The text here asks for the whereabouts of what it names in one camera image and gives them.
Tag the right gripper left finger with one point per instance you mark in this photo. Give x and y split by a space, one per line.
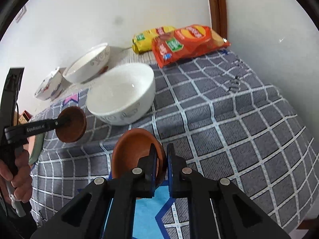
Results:
146 185

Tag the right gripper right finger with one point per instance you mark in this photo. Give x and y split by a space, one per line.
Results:
178 182

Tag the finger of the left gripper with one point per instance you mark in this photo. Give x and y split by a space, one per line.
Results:
17 133

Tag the small brown bowl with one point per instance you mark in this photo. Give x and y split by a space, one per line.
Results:
133 145
72 124

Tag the left hand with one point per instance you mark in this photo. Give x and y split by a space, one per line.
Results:
22 181

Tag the pink square plate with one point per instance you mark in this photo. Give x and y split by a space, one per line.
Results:
27 146

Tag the green square plate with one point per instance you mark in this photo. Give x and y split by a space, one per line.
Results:
35 147

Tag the blue crane pattern bowl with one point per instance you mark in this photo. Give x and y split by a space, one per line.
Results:
51 86

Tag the grey checked tablecloth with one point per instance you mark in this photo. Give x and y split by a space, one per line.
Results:
221 118

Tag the white ceramic bowl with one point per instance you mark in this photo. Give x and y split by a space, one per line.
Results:
123 95

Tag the large white patterned bowl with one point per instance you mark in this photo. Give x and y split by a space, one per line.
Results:
87 66

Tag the yellow snack bag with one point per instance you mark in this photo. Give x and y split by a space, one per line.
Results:
142 42

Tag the red snack bag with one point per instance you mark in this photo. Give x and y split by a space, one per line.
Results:
186 42

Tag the brown wooden door frame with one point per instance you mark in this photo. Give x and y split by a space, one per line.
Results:
218 16

